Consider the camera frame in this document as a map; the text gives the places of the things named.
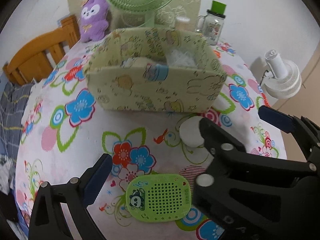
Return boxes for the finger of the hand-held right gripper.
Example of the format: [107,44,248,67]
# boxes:
[258,105,320,157]
[192,117,320,230]

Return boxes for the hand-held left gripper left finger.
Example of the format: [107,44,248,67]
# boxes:
[28,153,113,240]

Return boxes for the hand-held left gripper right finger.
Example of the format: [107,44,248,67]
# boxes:
[220,231,292,240]

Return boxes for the white round puff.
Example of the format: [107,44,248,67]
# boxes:
[179,119,208,148]

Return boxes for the green perforated panda case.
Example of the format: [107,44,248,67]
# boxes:
[125,173,192,223]

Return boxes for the yellow printed fabric storage box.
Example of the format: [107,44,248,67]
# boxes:
[84,27,227,113]

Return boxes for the floral tablecloth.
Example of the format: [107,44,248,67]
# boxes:
[14,39,288,240]

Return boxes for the white clip fan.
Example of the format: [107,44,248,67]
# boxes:
[260,50,302,98]

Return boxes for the glass jar mug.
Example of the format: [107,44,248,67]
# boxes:
[196,9,226,46]

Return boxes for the grey plaid blanket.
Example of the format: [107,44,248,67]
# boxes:
[0,79,35,170]

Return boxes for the clear plastic bag in box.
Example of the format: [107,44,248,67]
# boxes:
[164,49,198,68]

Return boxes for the green plastic cup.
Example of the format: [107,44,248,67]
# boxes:
[210,0,227,14]

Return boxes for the clear cotton swab container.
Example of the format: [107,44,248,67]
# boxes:
[175,16,191,32]

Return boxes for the purple plush toy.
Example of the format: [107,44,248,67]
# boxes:
[79,0,110,42]

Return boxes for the green desk fan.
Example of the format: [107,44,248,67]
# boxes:
[103,0,180,28]

